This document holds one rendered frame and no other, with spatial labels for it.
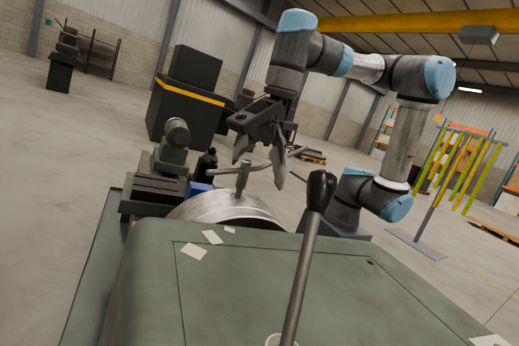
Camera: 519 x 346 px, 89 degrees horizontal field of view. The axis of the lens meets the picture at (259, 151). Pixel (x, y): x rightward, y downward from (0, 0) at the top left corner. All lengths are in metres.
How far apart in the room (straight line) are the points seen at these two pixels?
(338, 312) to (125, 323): 0.22
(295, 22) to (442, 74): 0.49
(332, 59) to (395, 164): 0.46
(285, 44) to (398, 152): 0.55
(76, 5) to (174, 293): 14.50
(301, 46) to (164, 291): 0.46
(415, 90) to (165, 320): 0.82
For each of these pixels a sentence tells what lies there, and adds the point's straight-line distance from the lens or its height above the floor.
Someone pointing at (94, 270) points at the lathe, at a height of 0.54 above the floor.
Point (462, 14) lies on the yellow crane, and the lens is 12.32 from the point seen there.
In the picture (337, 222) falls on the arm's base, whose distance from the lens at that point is 1.07.
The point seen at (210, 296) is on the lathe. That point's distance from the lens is 0.30.
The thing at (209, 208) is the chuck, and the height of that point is 1.22.
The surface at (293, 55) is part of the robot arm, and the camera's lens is 0.55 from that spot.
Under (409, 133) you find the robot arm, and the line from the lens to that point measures 0.93.
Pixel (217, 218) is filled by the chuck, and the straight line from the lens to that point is 0.51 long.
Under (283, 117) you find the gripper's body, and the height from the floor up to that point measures 1.43.
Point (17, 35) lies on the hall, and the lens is 14.69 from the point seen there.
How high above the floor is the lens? 1.45
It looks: 11 degrees down
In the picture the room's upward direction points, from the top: 20 degrees clockwise
